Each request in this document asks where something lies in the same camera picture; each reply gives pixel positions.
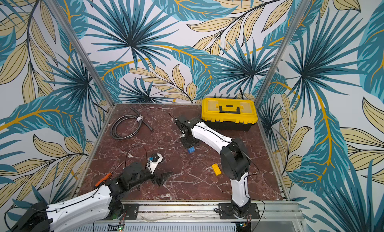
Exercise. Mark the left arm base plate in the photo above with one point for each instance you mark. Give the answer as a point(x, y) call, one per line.
point(119, 212)

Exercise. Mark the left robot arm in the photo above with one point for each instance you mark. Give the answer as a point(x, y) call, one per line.
point(98, 204)

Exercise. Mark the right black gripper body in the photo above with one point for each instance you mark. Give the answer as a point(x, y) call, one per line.
point(186, 137)

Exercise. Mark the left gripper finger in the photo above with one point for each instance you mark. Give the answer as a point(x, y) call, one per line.
point(165, 176)
point(159, 182)

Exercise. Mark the yellow black toolbox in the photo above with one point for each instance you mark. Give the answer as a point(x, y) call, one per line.
point(229, 114)

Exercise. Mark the orange handled screwdriver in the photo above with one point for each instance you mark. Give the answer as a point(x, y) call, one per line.
point(107, 177)

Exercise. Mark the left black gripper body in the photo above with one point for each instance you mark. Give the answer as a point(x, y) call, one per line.
point(146, 177)

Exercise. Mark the yellow long lego brick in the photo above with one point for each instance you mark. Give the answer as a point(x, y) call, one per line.
point(216, 169)

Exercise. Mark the light blue long lego brick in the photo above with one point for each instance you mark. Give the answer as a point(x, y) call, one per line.
point(191, 150)

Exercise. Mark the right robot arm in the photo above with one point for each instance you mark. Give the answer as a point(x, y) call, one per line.
point(235, 159)

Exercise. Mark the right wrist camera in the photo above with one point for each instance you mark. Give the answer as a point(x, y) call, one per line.
point(183, 124)

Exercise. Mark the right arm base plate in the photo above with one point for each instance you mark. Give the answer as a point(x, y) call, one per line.
point(230, 211)

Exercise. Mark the aluminium front rail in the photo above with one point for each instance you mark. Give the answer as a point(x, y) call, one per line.
point(203, 216)

